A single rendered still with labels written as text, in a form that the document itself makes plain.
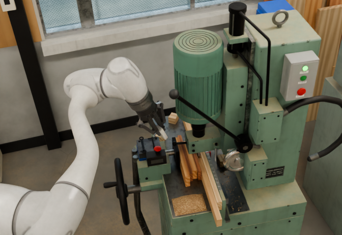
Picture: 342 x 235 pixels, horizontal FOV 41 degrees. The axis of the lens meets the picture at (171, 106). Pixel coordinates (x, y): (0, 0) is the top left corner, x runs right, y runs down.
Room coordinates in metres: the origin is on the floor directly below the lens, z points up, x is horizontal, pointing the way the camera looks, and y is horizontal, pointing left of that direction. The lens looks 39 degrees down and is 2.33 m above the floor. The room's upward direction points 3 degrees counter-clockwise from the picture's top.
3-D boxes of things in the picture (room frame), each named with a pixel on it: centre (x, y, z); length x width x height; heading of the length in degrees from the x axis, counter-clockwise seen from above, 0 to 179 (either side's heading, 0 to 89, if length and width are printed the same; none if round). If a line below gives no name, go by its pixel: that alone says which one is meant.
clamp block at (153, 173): (1.37, 0.09, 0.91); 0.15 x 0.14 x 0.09; 9
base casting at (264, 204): (1.37, -0.23, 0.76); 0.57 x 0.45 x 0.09; 99
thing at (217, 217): (1.35, -0.11, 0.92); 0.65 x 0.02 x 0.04; 9
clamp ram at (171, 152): (1.38, 0.02, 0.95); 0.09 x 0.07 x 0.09; 9
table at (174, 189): (1.38, 0.01, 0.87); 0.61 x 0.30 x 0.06; 9
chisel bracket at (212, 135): (1.36, -0.13, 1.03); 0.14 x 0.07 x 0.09; 99
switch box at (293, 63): (1.26, -0.44, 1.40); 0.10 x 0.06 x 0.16; 99
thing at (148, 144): (1.36, 0.09, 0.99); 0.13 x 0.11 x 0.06; 9
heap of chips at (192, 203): (1.14, -0.05, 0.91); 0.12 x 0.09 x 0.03; 99
